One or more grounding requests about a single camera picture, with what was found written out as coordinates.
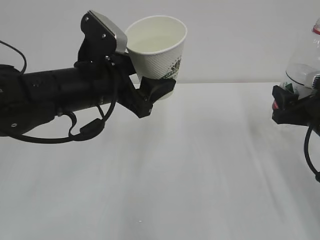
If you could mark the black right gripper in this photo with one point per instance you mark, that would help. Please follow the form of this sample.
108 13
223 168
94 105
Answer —
287 109

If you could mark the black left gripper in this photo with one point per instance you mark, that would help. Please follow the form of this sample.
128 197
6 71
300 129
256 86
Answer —
109 83

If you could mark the clear water bottle red label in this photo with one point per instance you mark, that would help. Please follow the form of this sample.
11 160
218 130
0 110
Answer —
304 60

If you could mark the white paper cup green logo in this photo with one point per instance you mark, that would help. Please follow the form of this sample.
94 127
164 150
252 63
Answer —
155 45

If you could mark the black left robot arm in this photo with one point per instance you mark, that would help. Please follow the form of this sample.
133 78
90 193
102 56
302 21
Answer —
29 100

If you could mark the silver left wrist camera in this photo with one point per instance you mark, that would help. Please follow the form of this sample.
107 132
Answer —
102 37

